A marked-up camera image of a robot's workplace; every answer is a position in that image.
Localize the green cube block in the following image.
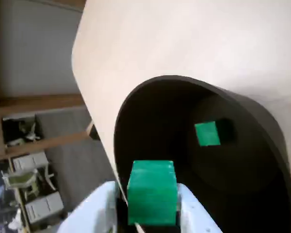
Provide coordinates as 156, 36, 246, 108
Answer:
194, 118, 235, 147
126, 159, 179, 225

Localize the black round pot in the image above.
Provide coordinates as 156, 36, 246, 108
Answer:
113, 75, 291, 233

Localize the wooden shelf frame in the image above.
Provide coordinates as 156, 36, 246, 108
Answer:
0, 0, 94, 233

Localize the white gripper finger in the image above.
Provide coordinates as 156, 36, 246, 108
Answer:
177, 183, 225, 233
58, 181, 123, 233

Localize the wooden table leg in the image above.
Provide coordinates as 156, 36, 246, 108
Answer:
85, 120, 100, 141

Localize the white storage box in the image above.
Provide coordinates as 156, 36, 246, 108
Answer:
11, 152, 49, 171
23, 193, 65, 225

